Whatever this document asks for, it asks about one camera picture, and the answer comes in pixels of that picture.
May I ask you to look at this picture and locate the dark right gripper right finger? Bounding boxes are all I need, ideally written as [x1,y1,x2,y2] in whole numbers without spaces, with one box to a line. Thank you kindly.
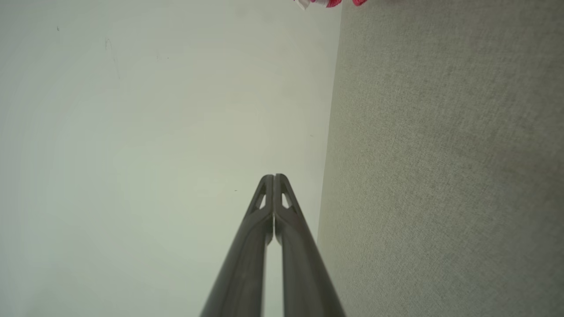
[273,173,346,317]

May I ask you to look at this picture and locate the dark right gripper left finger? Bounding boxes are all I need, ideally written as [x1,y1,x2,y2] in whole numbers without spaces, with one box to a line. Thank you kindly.
[200,174,275,317]

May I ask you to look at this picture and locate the red shorts with white band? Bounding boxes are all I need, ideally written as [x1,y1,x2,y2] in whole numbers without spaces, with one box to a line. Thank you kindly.
[294,0,369,10]

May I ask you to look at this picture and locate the grey fabric sofa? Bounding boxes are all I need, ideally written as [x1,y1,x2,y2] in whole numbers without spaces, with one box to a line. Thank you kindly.
[316,0,564,317]

